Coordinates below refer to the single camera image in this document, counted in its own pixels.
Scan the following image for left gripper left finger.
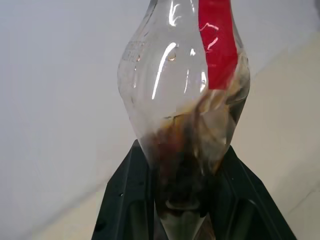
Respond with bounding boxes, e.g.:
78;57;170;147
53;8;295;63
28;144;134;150
92;139;162;240

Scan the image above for clear red-label drink bottle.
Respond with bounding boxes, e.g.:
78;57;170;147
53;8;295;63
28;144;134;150
116;0;252;240

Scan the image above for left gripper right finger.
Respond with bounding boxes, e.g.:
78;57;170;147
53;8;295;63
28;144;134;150
206;144;298;240

